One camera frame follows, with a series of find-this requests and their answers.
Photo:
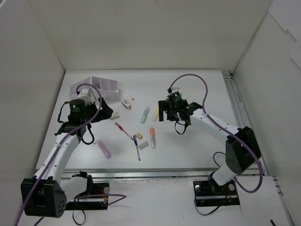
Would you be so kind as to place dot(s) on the yellow eraser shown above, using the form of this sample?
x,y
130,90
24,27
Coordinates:
x,y
139,136

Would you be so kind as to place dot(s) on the beige eraser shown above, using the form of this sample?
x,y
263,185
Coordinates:
x,y
143,145

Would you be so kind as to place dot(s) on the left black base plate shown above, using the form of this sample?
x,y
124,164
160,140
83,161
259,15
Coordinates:
x,y
97,199

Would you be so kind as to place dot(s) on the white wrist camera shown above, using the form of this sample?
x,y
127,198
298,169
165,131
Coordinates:
x,y
172,89
86,95

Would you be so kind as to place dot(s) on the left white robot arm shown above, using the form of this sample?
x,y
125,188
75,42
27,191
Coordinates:
x,y
43,195

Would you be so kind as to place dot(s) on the red ballpoint pen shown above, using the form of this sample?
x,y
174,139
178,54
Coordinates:
x,y
122,129

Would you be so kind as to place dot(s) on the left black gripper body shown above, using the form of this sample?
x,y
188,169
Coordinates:
x,y
99,112

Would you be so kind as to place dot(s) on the orange translucent highlighter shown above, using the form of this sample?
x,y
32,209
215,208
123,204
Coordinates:
x,y
152,138

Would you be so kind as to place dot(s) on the blue ballpoint pen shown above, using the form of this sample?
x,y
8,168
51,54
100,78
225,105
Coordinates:
x,y
137,148

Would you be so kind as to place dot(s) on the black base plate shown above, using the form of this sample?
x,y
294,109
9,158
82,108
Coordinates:
x,y
225,195
97,199

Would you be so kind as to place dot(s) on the green highlighter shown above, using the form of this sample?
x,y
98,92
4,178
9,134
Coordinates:
x,y
145,115

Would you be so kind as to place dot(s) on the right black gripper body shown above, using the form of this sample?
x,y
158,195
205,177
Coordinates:
x,y
166,108

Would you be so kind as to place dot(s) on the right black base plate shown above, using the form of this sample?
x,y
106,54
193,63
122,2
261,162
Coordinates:
x,y
225,195

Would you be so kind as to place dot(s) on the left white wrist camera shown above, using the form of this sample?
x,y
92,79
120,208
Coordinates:
x,y
86,95

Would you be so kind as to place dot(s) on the pink highlighter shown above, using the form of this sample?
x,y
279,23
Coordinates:
x,y
104,149

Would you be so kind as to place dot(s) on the aluminium table rail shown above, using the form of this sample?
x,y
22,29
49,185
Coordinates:
x,y
156,173

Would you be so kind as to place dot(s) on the yellow highlighter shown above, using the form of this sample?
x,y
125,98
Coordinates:
x,y
155,116

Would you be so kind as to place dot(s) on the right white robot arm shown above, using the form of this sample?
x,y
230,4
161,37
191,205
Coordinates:
x,y
241,147

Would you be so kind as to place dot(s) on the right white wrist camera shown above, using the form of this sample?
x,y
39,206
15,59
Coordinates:
x,y
172,89

